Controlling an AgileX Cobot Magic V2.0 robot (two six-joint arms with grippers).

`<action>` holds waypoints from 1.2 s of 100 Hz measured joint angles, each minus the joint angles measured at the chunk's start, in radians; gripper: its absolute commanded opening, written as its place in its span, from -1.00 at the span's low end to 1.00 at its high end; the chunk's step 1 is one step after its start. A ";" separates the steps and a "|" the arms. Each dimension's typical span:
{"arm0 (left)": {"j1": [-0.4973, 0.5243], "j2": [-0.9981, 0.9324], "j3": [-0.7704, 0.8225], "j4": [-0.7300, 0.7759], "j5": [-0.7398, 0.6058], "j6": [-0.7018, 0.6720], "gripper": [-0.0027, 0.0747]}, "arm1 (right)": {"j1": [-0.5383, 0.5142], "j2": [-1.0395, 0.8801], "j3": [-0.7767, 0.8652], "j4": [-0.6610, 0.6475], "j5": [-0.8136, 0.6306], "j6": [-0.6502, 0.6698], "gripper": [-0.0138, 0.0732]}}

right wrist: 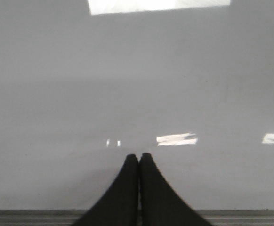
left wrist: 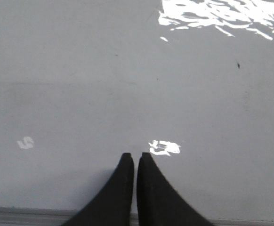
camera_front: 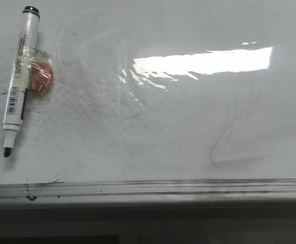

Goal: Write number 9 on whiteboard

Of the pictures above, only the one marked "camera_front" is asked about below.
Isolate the white whiteboard surface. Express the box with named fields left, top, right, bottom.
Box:
left=0, top=1, right=296, bottom=184

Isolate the red round magnet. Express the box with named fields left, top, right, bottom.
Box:
left=26, top=49, right=54, bottom=95

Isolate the dark panel below whiteboard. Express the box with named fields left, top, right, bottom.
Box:
left=0, top=235, right=120, bottom=244

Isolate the aluminium whiteboard frame rail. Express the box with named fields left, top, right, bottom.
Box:
left=0, top=179, right=296, bottom=206

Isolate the white whiteboard marker pen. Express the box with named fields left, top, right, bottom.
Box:
left=3, top=6, right=40, bottom=158

